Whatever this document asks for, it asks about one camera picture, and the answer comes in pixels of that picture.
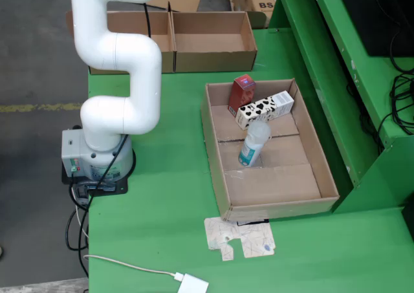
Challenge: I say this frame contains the white adapter cable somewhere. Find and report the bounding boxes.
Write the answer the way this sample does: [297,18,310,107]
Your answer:
[83,254,186,281]

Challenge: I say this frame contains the flattened patterned carton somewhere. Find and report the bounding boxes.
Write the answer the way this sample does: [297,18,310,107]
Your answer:
[203,215,277,262]

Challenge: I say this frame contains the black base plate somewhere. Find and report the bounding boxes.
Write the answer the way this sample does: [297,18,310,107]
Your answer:
[61,124,129,197]

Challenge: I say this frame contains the grey base control box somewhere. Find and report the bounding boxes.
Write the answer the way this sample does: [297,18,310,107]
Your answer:
[61,127,94,179]

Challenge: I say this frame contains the black cable bundle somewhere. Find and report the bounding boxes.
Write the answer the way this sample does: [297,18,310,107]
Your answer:
[375,30,414,155]

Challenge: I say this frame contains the white bottle teal label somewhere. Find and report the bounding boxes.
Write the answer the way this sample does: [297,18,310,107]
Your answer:
[238,120,272,168]

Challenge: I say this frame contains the red small carton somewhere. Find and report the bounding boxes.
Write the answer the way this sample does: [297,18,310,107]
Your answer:
[228,74,257,118]

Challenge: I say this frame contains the black monitor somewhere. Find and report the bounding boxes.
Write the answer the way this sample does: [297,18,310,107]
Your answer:
[334,0,414,57]

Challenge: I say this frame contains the long black arm cable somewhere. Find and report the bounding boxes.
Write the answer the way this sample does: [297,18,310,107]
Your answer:
[77,1,153,278]

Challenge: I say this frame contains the cow print carton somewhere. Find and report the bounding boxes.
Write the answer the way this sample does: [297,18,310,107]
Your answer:
[235,91,295,131]

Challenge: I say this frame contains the divided cardboard box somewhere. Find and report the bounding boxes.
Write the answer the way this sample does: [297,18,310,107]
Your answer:
[65,1,268,76]

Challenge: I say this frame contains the green metal shelf frame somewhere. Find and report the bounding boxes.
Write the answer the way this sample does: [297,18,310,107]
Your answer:
[268,0,414,215]

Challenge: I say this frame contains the shallow cardboard tray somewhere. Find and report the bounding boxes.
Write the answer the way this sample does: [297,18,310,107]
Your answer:
[200,78,340,222]

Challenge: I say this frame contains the white power adapter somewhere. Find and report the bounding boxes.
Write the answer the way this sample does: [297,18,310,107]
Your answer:
[177,273,210,293]

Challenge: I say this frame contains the black looped cable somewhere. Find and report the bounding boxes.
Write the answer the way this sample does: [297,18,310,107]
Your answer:
[65,189,90,252]

